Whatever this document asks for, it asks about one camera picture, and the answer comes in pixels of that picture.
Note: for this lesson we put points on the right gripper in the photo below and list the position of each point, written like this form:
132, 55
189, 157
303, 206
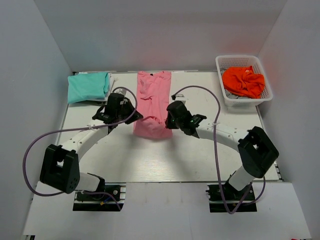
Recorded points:
169, 124

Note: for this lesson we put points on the white folded cloth under teal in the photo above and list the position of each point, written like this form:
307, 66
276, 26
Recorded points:
112, 81

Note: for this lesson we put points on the pink t-shirt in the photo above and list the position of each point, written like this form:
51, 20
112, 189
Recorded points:
153, 92

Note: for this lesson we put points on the folded teal t-shirt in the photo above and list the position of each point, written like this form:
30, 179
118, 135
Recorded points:
87, 86

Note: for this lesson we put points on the white plastic basket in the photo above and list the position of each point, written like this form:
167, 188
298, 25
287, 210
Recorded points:
226, 61

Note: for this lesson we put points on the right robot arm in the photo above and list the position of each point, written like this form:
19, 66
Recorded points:
256, 150

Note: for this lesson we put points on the grey cloth in basket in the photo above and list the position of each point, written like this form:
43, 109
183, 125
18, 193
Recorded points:
232, 97

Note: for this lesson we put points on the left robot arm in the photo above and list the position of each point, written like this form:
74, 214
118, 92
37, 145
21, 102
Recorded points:
60, 167

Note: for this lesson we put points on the orange t-shirt in basket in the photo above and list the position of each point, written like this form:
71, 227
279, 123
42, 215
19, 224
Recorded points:
243, 81

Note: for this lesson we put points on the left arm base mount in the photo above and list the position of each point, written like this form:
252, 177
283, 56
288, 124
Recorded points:
111, 199

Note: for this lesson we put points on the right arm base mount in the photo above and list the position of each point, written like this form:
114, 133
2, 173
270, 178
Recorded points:
216, 204

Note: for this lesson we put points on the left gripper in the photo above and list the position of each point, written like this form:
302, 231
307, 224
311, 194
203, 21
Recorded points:
137, 116

